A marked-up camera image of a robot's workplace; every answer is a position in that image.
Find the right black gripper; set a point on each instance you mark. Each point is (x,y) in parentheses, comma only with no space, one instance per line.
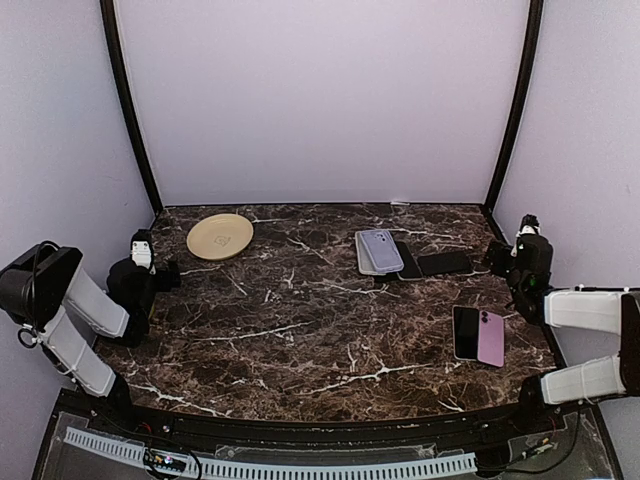
(499,266)

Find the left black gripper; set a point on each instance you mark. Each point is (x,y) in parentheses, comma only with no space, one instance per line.
(174,280)

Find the lavender phone case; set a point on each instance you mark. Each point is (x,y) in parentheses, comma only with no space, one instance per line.
(382,251)

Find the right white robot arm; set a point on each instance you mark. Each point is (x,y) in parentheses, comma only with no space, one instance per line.
(596,328)

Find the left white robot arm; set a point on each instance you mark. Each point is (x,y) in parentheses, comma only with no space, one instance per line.
(46,289)

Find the black phone face up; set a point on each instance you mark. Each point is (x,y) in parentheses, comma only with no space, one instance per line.
(465,332)

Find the pink phone face down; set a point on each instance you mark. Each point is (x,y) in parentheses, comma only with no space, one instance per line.
(490,347)

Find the grey clear phone case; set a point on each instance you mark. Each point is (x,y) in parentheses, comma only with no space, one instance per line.
(365,265)

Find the beige round plate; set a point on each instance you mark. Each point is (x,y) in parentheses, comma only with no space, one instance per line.
(220,237)

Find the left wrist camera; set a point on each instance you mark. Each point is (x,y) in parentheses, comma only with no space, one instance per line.
(142,253)

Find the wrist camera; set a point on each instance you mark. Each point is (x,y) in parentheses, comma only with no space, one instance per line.
(529,226)
(142,253)

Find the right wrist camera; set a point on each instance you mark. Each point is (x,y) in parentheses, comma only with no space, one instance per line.
(529,226)

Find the white slotted cable duct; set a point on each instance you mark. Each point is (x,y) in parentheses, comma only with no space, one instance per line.
(167,464)

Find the right black frame post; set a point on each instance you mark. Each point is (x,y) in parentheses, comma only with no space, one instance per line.
(521,89)

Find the black frame post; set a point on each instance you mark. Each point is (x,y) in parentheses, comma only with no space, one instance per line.
(118,67)
(521,89)

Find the left black frame post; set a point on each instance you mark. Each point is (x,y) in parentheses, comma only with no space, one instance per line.
(118,67)

